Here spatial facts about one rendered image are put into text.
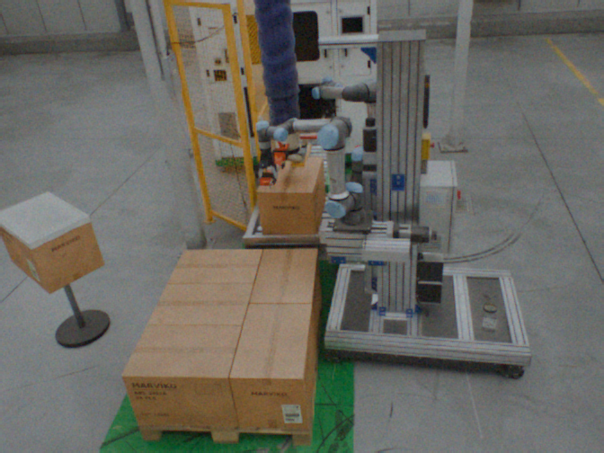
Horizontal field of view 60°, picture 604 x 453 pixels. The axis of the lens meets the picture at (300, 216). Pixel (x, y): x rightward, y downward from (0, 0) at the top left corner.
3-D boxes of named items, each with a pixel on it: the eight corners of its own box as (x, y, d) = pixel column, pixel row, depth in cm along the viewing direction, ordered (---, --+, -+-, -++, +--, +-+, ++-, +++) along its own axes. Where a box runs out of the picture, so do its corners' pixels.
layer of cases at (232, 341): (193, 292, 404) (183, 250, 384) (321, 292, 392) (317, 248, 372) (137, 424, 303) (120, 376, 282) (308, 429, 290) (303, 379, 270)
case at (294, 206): (279, 199, 437) (273, 156, 417) (325, 200, 430) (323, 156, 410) (262, 239, 387) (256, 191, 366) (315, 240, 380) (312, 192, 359)
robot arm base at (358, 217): (367, 213, 313) (367, 199, 307) (365, 226, 300) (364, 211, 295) (341, 212, 316) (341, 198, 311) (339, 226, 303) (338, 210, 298)
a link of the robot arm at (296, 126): (358, 111, 277) (288, 114, 307) (347, 118, 269) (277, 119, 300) (362, 131, 281) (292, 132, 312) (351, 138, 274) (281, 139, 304)
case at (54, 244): (12, 262, 374) (-10, 215, 354) (65, 237, 399) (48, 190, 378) (49, 295, 338) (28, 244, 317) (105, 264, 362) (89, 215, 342)
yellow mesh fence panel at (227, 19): (202, 221, 526) (156, -1, 419) (210, 217, 532) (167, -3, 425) (261, 250, 473) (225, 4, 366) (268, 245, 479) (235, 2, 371)
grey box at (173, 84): (176, 90, 416) (169, 51, 401) (182, 89, 416) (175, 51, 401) (169, 97, 400) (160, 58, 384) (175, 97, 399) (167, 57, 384)
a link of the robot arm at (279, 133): (291, 124, 295) (276, 121, 301) (279, 131, 287) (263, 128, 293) (292, 137, 299) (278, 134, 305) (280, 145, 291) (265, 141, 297)
